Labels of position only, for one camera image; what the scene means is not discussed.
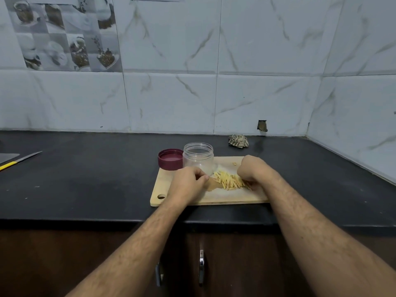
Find person's right hand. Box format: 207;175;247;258
237;155;277;191

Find person's left hand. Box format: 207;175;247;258
166;165;211;209

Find pile of ginger strips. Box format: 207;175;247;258
207;170;252;192

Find clear jar maroon lid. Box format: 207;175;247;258
182;142;216;177

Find wooden cutting board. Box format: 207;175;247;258
150;156;271;207

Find person's left forearm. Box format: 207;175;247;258
66;200;188;297

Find person's right forearm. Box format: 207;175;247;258
262;172;396;297

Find black countertop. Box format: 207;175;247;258
0;130;396;229

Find crumpled patterned cloth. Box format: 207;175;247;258
228;134;250;149

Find brown wooden cabinet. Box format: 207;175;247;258
0;222;396;297

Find flat grey object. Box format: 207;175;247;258
0;151;43;171

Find decorative picture tiles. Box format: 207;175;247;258
3;0;123;72

